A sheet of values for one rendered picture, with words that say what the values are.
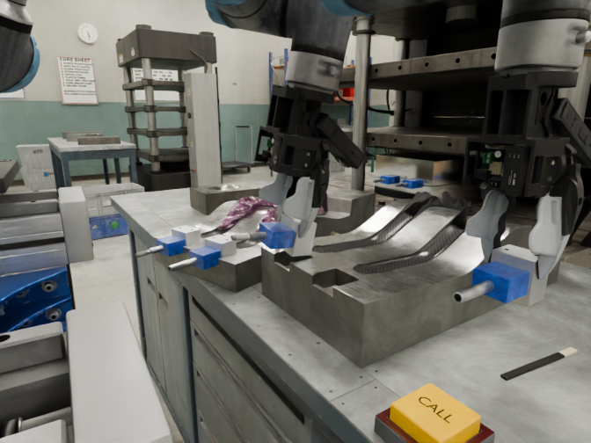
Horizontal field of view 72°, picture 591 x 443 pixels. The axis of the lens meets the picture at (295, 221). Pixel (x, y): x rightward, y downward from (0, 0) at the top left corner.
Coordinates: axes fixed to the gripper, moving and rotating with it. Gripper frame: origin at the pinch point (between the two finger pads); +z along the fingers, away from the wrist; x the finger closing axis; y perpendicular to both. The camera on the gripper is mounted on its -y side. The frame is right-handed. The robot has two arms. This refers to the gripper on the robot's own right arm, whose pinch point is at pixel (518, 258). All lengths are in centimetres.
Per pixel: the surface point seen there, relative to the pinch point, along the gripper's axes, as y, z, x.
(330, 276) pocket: 10.9, 7.0, -20.9
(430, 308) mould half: 1.7, 10.1, -10.0
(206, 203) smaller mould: 1, 11, -96
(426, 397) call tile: 15.8, 11.2, 1.0
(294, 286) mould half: 14.3, 9.5, -25.4
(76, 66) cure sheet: -39, -90, -743
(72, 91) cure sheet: -29, -51, -743
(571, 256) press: -59, 17, -17
